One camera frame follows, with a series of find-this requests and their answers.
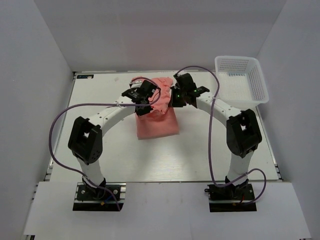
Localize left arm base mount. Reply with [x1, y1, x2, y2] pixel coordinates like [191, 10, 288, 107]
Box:
[72, 182, 127, 212]

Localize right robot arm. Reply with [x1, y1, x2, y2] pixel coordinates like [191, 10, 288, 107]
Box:
[170, 73, 262, 200]

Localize pink t shirt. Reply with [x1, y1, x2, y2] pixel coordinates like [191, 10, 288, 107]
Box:
[135, 77, 180, 140]

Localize white plastic basket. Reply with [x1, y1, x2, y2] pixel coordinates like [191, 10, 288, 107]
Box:
[214, 55, 269, 110]

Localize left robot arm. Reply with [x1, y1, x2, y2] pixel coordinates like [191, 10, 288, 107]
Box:
[67, 77, 161, 200]

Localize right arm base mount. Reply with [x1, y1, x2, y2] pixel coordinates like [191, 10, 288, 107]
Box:
[204, 183, 257, 213]

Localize dark label sticker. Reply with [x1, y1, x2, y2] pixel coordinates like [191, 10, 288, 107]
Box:
[76, 74, 94, 79]

